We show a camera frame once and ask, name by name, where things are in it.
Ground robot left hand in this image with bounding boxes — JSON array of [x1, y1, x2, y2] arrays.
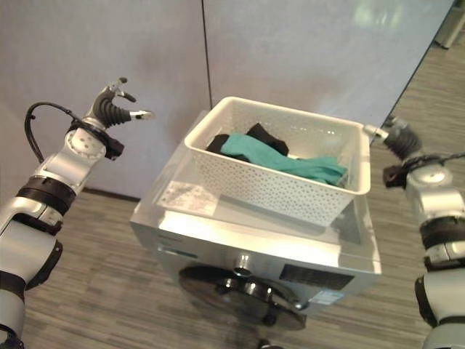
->
[[83, 76, 157, 132]]

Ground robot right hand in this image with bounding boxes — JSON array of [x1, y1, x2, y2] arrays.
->
[[363, 115, 424, 161]]

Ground white perforated laundry basket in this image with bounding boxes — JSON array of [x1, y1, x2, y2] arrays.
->
[[184, 96, 372, 225]]

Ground black washer display panel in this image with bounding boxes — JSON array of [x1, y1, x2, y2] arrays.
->
[[280, 264, 355, 292]]

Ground washer control knob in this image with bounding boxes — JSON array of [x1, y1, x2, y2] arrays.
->
[[232, 254, 251, 276]]

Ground round dark washer door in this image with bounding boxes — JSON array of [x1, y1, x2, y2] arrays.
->
[[178, 265, 307, 332]]

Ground teal green garment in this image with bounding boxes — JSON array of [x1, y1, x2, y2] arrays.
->
[[221, 132, 349, 186]]

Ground white label sticker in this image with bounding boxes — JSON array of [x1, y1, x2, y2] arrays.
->
[[155, 181, 219, 216]]

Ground black garment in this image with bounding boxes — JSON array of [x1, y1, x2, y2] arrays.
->
[[206, 122, 291, 161]]

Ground silver front-load washing machine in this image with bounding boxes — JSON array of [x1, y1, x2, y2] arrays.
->
[[129, 108, 384, 328]]

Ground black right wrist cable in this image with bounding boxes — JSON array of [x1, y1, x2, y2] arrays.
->
[[410, 152, 465, 164]]

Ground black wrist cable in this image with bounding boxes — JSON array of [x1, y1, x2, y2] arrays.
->
[[410, 152, 465, 164], [24, 102, 88, 164]]

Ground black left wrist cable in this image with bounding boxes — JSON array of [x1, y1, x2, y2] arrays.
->
[[24, 102, 88, 164]]

